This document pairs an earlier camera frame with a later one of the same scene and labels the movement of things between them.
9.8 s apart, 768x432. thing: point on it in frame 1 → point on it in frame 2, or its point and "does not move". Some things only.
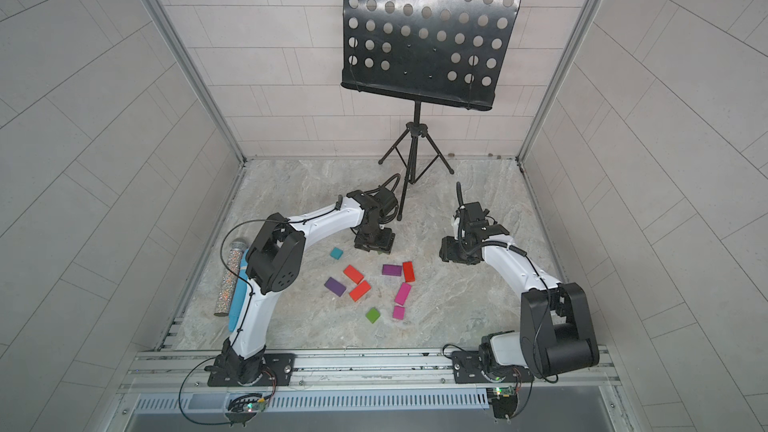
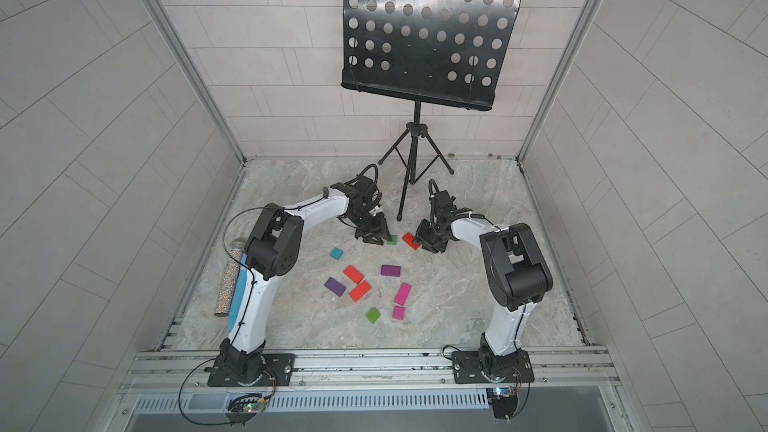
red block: (408, 271) → (409, 239)
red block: (354, 274) does not move
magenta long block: (403, 293) does not move
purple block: (392, 270) does not move
